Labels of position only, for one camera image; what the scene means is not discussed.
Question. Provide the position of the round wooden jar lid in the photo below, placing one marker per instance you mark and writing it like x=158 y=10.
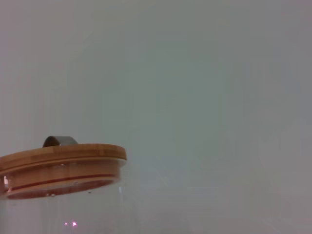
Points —
x=61 y=161

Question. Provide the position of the glass water dispenser jar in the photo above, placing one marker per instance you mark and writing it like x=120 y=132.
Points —
x=48 y=214

